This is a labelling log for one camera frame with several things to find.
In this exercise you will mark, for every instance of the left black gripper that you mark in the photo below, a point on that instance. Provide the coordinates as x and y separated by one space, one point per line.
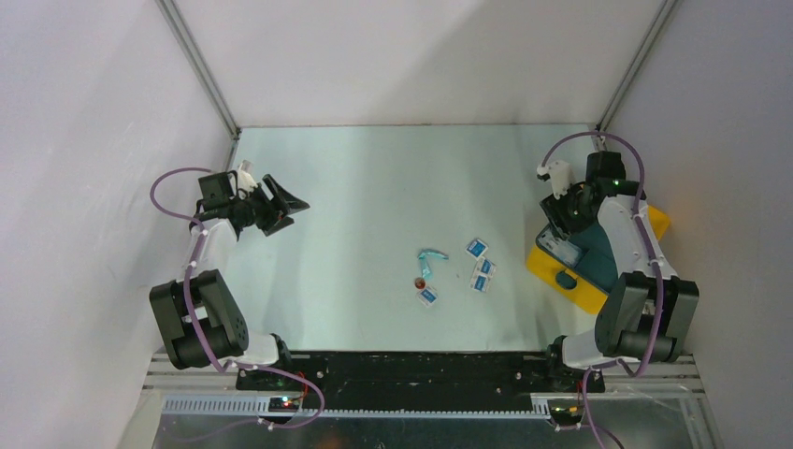
290 205

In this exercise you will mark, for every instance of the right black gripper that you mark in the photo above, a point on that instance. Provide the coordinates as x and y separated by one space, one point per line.
554 210

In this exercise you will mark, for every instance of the teal divided plastic tray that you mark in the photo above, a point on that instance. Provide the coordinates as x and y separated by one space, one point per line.
596 267

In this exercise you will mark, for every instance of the yellow medicine kit box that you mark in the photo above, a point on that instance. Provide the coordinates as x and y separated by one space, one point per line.
586 297

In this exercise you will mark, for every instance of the twisted teal wrapper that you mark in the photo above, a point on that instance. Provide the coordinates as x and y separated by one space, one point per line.
424 256

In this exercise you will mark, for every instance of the white labelled packet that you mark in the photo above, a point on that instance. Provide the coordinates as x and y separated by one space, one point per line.
563 251

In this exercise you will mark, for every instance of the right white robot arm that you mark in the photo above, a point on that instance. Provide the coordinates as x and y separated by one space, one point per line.
646 317

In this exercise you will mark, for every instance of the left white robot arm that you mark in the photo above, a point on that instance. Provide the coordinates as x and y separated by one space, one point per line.
199 320

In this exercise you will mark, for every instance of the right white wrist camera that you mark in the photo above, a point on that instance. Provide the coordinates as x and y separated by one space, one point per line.
559 174

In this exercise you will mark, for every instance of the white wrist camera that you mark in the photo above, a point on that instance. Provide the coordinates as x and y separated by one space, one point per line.
245 180
559 174

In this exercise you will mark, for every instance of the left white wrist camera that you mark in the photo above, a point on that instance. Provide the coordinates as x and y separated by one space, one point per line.
245 180

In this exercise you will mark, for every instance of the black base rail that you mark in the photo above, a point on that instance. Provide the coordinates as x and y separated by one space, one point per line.
415 382

